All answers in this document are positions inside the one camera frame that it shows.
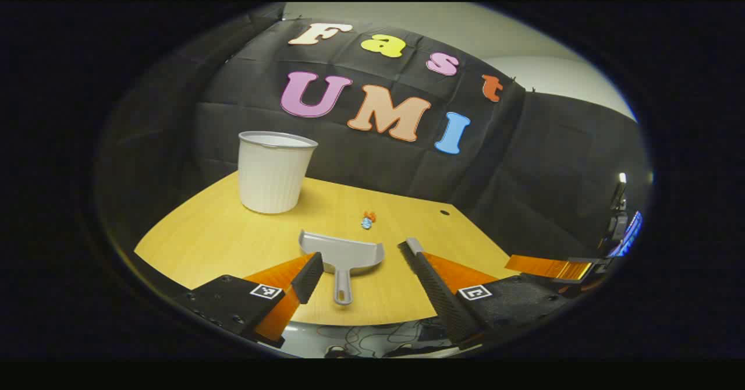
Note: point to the white ribbed garbage bin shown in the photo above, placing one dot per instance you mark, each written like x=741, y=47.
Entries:
x=270, y=174

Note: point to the orange paper trash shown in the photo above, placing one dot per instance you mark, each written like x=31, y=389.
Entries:
x=370, y=215

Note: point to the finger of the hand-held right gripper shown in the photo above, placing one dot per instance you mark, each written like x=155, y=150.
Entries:
x=547, y=268

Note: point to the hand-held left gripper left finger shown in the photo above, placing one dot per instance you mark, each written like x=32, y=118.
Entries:
x=307, y=276

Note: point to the grey plastic dustpan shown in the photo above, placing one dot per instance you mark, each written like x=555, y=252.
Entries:
x=343, y=253

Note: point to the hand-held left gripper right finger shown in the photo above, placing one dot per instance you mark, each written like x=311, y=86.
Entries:
x=442, y=297

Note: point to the wooden desktop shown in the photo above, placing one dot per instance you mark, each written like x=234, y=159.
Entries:
x=221, y=233

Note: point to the blue paper trash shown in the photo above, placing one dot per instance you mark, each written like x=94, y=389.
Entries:
x=366, y=223

